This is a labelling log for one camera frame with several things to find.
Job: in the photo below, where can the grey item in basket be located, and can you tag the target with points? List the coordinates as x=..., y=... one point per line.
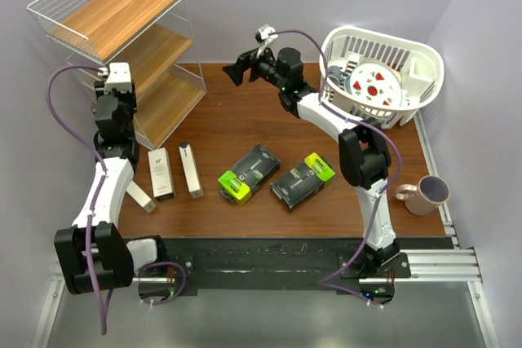
x=336, y=76

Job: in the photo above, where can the small silver box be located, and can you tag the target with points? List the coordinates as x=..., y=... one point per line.
x=146, y=202

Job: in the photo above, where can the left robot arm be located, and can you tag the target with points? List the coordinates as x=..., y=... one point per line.
x=92, y=253

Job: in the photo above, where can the narrow silver razor box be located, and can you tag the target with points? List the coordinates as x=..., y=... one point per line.
x=190, y=170

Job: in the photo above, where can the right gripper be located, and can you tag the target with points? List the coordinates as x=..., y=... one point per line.
x=248, y=60

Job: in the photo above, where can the black green razor box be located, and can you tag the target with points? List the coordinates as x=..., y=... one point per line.
x=303, y=181
x=248, y=175

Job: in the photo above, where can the aluminium frame rail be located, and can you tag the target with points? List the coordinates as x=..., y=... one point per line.
x=441, y=305

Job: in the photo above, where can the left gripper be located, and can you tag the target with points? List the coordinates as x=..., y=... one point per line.
x=131, y=97

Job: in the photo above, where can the watermelon pattern plate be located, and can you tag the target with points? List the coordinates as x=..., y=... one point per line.
x=375, y=83

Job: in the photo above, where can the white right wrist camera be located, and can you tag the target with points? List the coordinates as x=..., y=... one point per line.
x=265, y=37

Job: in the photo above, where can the white plastic dish basket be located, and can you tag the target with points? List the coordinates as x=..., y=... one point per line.
x=421, y=69

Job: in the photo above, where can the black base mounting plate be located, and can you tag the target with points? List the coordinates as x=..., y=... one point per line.
x=278, y=264

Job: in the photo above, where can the white wire wooden shelf rack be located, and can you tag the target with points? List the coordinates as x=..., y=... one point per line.
x=155, y=37

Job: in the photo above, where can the pink ceramic mug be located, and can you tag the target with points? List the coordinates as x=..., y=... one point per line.
x=424, y=197

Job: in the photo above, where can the silver box with H logo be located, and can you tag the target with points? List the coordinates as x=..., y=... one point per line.
x=160, y=172

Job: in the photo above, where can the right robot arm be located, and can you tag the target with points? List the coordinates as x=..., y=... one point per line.
x=363, y=148

